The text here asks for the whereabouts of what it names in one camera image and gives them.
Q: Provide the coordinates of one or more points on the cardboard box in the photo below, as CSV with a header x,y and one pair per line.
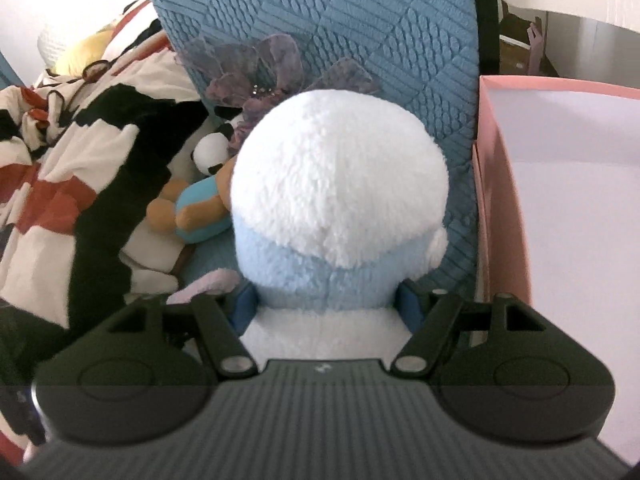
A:
x,y
517,45

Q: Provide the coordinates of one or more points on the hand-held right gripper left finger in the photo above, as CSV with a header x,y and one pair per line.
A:
x,y
244,306

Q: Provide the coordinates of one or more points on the pink plush piece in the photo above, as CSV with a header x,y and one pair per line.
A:
x,y
210,282

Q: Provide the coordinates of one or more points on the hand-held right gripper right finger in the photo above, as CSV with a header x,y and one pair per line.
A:
x,y
410,306

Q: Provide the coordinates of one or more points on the white and blue plush toy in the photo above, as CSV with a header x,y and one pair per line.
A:
x,y
335,180

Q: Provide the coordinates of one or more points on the pink box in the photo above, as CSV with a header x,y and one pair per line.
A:
x,y
560,200

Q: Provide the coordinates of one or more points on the black white red blanket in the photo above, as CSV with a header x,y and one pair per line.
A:
x,y
85,175

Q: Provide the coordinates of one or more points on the yellow plush toy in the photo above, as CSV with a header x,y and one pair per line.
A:
x,y
85,50

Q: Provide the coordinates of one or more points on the purple fabric flower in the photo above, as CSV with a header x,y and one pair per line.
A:
x,y
265,72

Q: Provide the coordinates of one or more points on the black frame post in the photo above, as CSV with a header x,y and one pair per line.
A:
x,y
487,15

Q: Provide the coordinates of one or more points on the blue quilted cushion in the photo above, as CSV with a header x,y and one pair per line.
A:
x,y
350,25

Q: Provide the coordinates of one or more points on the brown bear plush blue shirt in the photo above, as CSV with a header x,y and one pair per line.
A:
x,y
200,205

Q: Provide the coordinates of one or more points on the white woven basket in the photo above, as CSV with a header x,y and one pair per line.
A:
x,y
52,42

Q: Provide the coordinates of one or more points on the small panda plush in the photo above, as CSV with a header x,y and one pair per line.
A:
x,y
212,150

